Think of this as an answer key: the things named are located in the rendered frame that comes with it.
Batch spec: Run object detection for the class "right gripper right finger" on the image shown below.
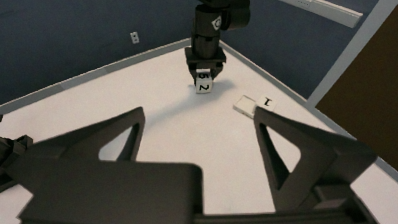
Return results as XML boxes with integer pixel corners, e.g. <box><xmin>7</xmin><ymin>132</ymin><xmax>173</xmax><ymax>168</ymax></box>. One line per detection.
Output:
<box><xmin>253</xmin><ymin>106</ymin><xmax>378</xmax><ymax>212</ymax></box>

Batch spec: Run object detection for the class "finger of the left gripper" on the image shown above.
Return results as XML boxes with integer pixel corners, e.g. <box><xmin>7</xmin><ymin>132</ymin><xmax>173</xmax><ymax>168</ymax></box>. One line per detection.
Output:
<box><xmin>188</xmin><ymin>65</ymin><xmax>197</xmax><ymax>85</ymax></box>
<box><xmin>210</xmin><ymin>69</ymin><xmax>223</xmax><ymax>82</ymax></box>

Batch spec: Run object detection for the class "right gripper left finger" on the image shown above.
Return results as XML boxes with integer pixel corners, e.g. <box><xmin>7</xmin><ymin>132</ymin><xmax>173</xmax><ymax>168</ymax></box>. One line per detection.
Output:
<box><xmin>22</xmin><ymin>106</ymin><xmax>146</xmax><ymax>161</ymax></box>

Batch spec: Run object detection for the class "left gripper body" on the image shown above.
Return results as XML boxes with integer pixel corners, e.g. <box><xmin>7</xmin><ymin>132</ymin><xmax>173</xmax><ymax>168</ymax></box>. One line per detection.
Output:
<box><xmin>185</xmin><ymin>32</ymin><xmax>227</xmax><ymax>69</ymax></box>

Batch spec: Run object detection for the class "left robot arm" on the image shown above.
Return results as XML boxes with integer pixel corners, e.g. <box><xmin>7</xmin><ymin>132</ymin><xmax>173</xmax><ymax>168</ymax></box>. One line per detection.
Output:
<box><xmin>0</xmin><ymin>0</ymin><xmax>250</xmax><ymax>192</ymax></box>

